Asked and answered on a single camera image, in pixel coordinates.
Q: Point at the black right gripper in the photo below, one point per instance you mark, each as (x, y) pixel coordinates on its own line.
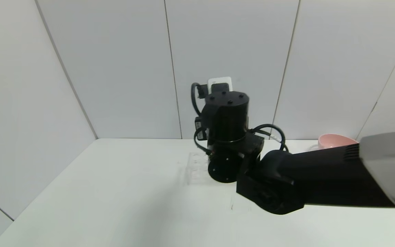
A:
(199, 127)

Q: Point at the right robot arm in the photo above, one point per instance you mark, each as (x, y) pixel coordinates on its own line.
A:
(321, 178)

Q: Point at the clear plastic test tube rack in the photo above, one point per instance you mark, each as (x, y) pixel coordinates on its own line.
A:
(197, 168)

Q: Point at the pink bowl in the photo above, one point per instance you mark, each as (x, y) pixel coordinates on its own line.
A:
(334, 140)

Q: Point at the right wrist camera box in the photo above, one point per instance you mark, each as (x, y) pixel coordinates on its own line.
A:
(214, 81)

